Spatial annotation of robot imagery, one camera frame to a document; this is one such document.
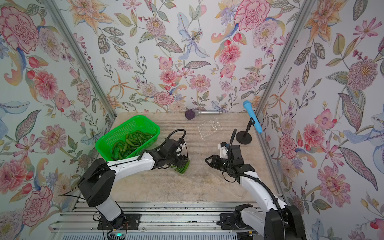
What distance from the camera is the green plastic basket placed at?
95cm

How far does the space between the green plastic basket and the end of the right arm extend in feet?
1.46

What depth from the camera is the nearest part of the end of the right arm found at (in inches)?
24.2
